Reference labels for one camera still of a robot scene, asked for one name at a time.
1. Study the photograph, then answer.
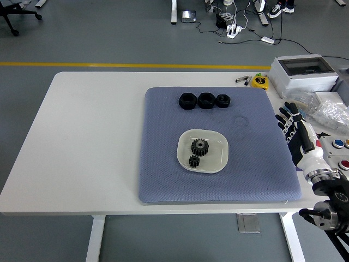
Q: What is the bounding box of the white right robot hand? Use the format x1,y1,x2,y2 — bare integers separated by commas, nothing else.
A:
275,102,330,175

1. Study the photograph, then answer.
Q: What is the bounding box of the large black gear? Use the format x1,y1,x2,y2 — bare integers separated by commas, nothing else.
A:
190,138,210,157

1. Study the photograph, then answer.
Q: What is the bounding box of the grey push-button control box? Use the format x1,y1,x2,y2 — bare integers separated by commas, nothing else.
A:
316,132,349,172

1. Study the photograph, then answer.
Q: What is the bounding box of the flat white box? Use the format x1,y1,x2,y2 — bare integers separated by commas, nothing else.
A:
315,91,346,106

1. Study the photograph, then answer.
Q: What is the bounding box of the grey device box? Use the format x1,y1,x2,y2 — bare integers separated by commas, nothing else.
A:
331,67,349,107

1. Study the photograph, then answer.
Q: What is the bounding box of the small black hex nut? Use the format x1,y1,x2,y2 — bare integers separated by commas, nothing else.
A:
215,94,232,109

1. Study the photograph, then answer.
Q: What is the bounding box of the large black hex nut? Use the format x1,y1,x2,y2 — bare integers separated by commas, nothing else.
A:
197,92,216,110
178,92,197,110

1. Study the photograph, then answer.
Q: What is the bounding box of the black charger box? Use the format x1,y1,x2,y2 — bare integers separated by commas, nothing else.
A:
215,13,228,28

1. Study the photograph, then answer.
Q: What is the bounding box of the clear bag of screws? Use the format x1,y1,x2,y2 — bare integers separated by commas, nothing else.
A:
310,99,349,129

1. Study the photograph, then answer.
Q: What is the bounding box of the yellow tape measure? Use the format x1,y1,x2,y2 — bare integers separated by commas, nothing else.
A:
250,73,269,90

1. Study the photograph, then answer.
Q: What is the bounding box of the white square dish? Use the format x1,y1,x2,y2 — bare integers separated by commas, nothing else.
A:
177,129,229,175

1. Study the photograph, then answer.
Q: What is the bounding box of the white table leg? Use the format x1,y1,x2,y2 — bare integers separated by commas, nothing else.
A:
86,215,106,262
278,212,306,262

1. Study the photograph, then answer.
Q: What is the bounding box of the metal floor plate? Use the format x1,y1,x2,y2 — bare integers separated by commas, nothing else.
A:
236,213,261,234

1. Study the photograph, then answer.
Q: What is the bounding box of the white power strip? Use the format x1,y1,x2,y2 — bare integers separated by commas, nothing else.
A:
226,24,244,39

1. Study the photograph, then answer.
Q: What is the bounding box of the person's white black sneaker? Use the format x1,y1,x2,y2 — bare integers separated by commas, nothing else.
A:
267,3,296,19

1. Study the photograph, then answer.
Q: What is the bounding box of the blue-grey textured mat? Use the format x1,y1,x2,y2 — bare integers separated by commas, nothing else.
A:
137,86,303,205

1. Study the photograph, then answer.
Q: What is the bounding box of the black office chair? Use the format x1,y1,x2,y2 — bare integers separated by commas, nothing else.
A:
0,0,43,37

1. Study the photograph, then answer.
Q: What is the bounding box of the grey electrical enclosure box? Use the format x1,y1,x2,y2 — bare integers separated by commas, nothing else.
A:
268,53,339,97

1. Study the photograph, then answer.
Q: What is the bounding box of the long black floor cable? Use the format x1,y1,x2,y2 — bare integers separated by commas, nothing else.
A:
217,27,321,55

